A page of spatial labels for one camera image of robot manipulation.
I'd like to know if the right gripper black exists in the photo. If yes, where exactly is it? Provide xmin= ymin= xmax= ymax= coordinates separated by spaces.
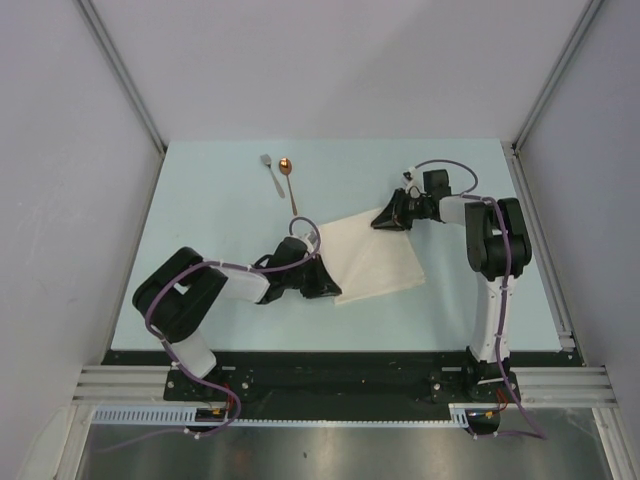
xmin=372 ymin=187 xmax=431 ymax=231

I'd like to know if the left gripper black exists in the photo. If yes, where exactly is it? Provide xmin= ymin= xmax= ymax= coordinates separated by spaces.
xmin=283 ymin=254 xmax=341 ymax=299

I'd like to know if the white cloth napkin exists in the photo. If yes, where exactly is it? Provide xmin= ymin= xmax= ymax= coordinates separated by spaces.
xmin=319 ymin=209 xmax=426 ymax=305

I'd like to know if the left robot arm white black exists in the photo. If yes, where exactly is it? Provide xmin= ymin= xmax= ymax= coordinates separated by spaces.
xmin=132 ymin=235 xmax=342 ymax=400

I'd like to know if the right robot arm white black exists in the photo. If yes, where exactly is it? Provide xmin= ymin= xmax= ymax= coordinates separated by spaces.
xmin=370 ymin=169 xmax=533 ymax=402

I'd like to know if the copper spoon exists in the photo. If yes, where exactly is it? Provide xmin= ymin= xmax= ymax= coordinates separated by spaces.
xmin=279 ymin=157 xmax=298 ymax=216

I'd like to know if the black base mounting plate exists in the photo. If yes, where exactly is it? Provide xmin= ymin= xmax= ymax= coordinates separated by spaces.
xmin=102 ymin=350 xmax=581 ymax=409

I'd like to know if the silver fork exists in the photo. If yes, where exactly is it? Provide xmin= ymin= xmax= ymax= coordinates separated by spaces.
xmin=260 ymin=154 xmax=286 ymax=199

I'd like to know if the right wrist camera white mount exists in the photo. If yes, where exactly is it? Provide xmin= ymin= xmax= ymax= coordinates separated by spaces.
xmin=402 ymin=167 xmax=422 ymax=199

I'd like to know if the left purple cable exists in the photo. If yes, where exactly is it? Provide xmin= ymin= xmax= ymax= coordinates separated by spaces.
xmin=99 ymin=216 xmax=321 ymax=451

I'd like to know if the purple cable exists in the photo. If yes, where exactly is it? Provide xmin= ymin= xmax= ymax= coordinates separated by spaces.
xmin=99 ymin=216 xmax=321 ymax=451
xmin=412 ymin=159 xmax=549 ymax=441

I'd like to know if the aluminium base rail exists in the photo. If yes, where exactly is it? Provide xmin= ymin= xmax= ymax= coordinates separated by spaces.
xmin=72 ymin=366 xmax=617 ymax=408

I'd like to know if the white slotted cable duct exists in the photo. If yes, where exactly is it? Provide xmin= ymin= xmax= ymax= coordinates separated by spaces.
xmin=93 ymin=403 xmax=496 ymax=427

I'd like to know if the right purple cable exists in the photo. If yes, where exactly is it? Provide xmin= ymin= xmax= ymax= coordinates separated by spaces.
xmin=412 ymin=159 xmax=549 ymax=441

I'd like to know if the right aluminium frame post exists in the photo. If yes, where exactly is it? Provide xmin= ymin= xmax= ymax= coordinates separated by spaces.
xmin=511 ymin=0 xmax=607 ymax=152

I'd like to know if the aluminium frame post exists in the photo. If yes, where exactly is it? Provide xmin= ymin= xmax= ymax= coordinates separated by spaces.
xmin=72 ymin=0 xmax=168 ymax=157
xmin=511 ymin=0 xmax=607 ymax=152

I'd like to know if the left aluminium frame post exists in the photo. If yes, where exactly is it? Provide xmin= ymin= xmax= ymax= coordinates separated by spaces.
xmin=72 ymin=0 xmax=168 ymax=157

